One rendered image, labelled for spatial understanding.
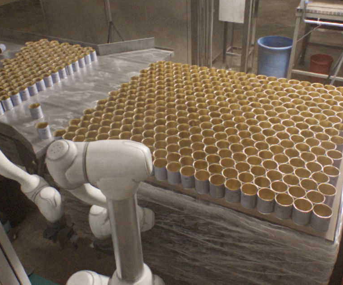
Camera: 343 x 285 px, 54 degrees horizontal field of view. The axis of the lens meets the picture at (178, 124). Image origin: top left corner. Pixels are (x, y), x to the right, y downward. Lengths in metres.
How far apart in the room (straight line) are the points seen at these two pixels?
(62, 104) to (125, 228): 1.31
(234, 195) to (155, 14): 3.33
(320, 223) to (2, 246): 1.06
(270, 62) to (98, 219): 3.39
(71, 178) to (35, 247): 1.88
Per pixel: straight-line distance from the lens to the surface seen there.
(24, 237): 3.04
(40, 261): 2.84
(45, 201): 1.70
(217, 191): 1.43
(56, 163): 1.05
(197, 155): 1.60
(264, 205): 1.38
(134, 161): 1.02
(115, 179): 1.05
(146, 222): 1.55
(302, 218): 1.38
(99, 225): 1.57
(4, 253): 1.17
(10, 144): 2.27
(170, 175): 1.50
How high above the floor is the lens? 2.17
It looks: 34 degrees down
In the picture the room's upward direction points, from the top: 2 degrees counter-clockwise
